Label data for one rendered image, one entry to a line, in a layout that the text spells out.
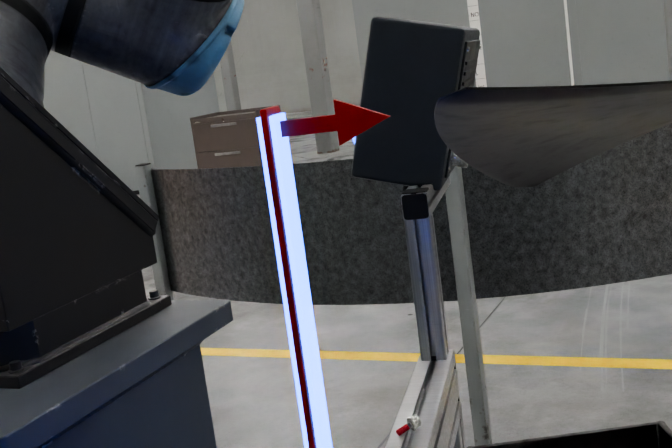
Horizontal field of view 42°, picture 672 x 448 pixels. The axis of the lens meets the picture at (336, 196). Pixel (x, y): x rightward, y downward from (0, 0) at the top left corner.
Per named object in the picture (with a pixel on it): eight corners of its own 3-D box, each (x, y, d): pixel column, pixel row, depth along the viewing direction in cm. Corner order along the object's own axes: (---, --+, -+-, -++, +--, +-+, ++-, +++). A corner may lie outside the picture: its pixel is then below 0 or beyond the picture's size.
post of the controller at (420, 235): (447, 360, 100) (426, 191, 97) (421, 362, 101) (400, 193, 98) (449, 351, 103) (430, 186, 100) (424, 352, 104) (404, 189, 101)
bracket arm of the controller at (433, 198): (430, 218, 98) (426, 192, 97) (403, 221, 99) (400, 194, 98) (450, 183, 121) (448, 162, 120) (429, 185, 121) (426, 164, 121)
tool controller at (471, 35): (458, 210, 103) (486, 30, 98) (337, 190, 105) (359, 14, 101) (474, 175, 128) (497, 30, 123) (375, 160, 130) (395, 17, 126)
